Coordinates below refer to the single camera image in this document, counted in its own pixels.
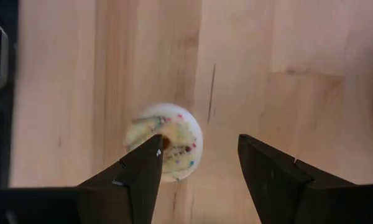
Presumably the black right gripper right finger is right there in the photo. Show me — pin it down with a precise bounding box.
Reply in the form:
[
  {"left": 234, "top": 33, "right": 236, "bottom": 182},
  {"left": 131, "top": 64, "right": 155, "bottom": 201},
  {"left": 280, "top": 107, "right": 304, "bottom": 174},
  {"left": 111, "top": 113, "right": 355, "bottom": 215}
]
[{"left": 237, "top": 134, "right": 357, "bottom": 224}]

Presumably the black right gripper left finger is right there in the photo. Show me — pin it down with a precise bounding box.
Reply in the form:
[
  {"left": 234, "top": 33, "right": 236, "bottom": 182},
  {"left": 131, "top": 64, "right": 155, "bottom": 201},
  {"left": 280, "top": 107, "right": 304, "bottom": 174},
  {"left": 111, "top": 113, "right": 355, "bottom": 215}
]
[{"left": 77, "top": 134, "right": 164, "bottom": 224}]

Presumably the white sprinkled donut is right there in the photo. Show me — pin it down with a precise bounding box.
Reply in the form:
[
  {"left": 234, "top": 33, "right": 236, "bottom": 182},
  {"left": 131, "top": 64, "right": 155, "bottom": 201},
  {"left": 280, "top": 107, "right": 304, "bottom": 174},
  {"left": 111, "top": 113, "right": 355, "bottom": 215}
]
[{"left": 124, "top": 103, "right": 204, "bottom": 183}]

